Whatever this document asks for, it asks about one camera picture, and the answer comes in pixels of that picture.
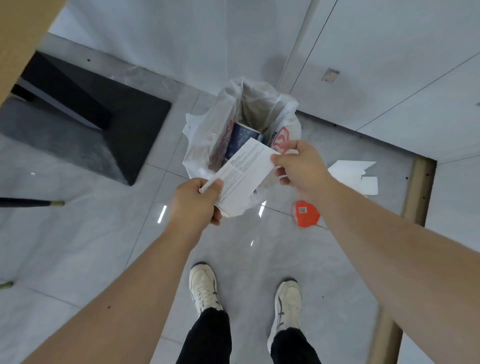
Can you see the person's right hand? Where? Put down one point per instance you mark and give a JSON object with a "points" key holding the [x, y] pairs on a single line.
{"points": [[305, 168]]}

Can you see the person's left hand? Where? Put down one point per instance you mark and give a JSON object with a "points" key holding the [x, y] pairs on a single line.
{"points": [[189, 202]]}

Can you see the person's left thumb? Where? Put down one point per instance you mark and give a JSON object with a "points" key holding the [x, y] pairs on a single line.
{"points": [[213, 188]]}

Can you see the person's right thumb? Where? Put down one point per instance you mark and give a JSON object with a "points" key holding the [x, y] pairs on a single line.
{"points": [[282, 159]]}

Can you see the white printed paper sheet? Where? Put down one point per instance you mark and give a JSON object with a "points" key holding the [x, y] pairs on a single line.
{"points": [[243, 168]]}

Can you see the person's right forearm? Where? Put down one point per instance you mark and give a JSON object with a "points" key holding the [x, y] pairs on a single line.
{"points": [[393, 262]]}

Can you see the person's left forearm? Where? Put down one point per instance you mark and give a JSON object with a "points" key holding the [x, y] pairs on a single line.
{"points": [[123, 296]]}

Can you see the red patterned packet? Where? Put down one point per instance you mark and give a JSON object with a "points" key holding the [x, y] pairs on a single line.
{"points": [[221, 146]]}

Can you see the dark blue box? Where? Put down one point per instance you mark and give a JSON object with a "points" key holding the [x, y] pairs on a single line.
{"points": [[240, 138]]}

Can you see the orange packet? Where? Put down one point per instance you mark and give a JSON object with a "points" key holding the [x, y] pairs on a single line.
{"points": [[305, 215]]}

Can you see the white plastic trash bag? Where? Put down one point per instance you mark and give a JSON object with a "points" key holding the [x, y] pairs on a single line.
{"points": [[258, 101]]}

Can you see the white cardboard piece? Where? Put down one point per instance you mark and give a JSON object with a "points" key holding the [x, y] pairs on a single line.
{"points": [[347, 170]]}

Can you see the white left sneaker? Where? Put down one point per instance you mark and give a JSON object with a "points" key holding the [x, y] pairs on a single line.
{"points": [[204, 287]]}

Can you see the white sneaker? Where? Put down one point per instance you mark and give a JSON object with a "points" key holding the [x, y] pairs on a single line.
{"points": [[287, 303], [204, 287]]}

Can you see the black table base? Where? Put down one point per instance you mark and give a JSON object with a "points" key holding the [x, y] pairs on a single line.
{"points": [[131, 123]]}

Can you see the white right sneaker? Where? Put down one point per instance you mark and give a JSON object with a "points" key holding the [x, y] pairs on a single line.
{"points": [[287, 303]]}

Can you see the black trousers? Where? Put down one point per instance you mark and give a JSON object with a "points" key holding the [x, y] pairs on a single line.
{"points": [[206, 337]]}

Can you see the black chair leg gold tip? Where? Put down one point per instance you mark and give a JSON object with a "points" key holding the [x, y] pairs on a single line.
{"points": [[26, 203], [5, 285]]}

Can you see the small grey wall sticker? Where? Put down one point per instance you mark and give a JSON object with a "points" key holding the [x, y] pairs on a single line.
{"points": [[330, 75]]}

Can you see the wooden door frame strip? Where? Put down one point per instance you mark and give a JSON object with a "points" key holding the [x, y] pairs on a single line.
{"points": [[418, 191]]}

